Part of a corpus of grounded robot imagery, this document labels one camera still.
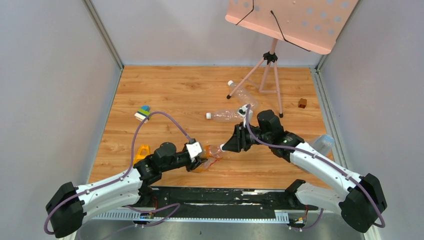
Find stacked toy building blocks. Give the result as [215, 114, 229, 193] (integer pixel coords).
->
[134, 105, 151, 123]

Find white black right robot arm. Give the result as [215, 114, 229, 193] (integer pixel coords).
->
[221, 110, 387, 233]

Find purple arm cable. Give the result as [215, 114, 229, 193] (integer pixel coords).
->
[244, 105, 387, 232]
[43, 111, 196, 236]

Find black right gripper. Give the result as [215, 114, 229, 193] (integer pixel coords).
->
[222, 122, 271, 153]

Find small brown cube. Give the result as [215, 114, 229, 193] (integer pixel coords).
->
[298, 98, 308, 109]

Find orange label plastic bottle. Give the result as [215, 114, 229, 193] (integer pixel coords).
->
[192, 144, 225, 173]

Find clear bottle near stand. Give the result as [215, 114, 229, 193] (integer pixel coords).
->
[226, 86, 260, 112]

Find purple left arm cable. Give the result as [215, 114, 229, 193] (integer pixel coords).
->
[43, 111, 196, 236]

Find clear bottle lying centre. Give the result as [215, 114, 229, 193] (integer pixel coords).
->
[205, 110, 247, 123]

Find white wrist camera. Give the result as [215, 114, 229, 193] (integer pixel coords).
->
[237, 104, 253, 127]
[185, 141, 204, 161]

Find black metal base rail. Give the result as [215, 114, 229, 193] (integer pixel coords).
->
[67, 185, 372, 224]

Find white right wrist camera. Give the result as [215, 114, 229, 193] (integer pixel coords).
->
[237, 104, 253, 127]

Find pink music stand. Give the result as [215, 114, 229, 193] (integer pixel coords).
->
[225, 0, 358, 118]

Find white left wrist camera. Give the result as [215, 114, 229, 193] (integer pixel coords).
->
[185, 141, 204, 161]

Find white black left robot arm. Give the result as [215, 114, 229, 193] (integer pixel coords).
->
[44, 141, 205, 239]

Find white bottle cap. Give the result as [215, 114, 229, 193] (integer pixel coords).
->
[219, 143, 226, 152]

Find yellow triangular toy block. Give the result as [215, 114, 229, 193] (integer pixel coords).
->
[133, 144, 151, 165]

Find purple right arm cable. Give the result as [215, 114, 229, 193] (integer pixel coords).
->
[244, 105, 387, 232]

